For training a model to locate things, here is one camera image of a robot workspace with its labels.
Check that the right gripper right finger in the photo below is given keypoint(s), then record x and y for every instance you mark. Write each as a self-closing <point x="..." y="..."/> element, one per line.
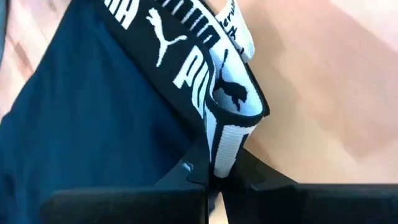
<point x="304" y="205"/>

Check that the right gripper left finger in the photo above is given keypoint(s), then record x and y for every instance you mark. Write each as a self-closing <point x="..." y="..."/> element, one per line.
<point x="130" y="207"/>

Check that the navy Puma boxer briefs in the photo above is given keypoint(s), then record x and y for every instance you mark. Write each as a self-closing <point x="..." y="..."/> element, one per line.
<point x="93" y="109"/>

